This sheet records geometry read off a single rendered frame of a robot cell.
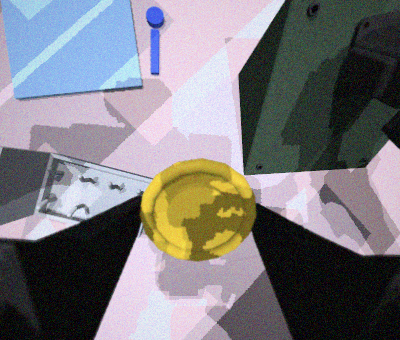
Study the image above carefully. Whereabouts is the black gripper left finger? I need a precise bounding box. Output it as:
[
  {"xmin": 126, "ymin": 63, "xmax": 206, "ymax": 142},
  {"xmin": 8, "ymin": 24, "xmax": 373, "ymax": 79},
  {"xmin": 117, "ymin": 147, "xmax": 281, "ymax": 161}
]
[{"xmin": 0, "ymin": 195, "xmax": 142, "ymax": 340}]

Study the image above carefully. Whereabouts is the grey dish rack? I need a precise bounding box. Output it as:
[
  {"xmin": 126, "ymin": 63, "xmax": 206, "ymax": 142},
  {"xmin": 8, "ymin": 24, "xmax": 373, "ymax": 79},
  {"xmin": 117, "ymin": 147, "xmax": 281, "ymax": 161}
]
[{"xmin": 0, "ymin": 146, "xmax": 153, "ymax": 226}]

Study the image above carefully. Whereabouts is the yellow round plate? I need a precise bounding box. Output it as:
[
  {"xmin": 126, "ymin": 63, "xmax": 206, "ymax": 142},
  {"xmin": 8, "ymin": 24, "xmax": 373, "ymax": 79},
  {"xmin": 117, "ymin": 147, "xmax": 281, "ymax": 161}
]
[{"xmin": 140, "ymin": 158, "xmax": 256, "ymax": 262}]

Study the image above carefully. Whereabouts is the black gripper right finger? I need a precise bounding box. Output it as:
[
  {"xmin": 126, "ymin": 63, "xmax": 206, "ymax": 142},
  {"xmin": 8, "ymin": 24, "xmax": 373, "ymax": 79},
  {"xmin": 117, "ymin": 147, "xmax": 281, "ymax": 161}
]
[{"xmin": 251, "ymin": 203, "xmax": 400, "ymax": 340}]

